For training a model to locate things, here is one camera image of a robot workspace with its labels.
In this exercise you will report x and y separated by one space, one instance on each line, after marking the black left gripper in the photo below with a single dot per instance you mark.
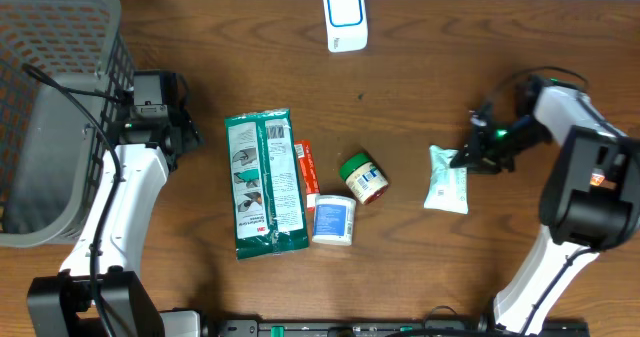
183 116

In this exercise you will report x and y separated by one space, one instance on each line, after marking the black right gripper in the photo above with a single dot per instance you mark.
479 154

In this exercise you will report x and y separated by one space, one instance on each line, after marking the green white wipes pack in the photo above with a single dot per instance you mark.
448 186

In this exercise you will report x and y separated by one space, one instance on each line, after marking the green lid jar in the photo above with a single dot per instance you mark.
363 177

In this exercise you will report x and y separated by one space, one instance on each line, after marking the white round tub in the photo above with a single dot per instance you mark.
333 220

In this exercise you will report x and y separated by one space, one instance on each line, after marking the red snack package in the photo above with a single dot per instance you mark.
308 170

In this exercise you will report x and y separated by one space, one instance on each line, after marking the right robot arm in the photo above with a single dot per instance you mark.
589 204

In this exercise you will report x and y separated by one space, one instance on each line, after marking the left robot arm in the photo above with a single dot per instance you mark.
97 291

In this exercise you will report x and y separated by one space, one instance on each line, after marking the white barcode scanner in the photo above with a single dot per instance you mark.
346 25

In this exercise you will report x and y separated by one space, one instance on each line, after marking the grey plastic shopping basket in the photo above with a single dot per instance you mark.
58 59

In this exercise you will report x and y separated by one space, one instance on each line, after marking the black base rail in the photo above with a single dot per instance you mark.
433 327

